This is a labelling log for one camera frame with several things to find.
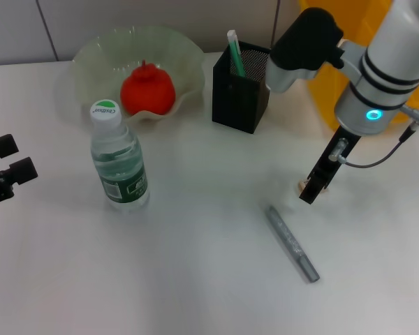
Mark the mint green pen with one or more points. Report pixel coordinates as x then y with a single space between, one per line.
237 56

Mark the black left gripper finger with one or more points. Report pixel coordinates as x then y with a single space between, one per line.
17 172
3 144

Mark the beige eraser with barcode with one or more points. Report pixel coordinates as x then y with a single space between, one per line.
302 185

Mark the red-orange toy orange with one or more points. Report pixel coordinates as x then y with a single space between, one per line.
148 92

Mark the translucent wavy glass fruit bowl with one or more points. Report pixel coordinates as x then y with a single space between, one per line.
181 59

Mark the grey marker pen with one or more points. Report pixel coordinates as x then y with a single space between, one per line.
290 244

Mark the yellow plastic bin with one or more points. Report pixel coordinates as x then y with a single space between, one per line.
324 94

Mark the black mesh pen holder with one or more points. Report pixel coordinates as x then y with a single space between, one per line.
237 101

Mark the clear bottle with green label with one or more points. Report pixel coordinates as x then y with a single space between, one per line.
120 167

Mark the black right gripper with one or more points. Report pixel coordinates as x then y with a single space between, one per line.
335 153

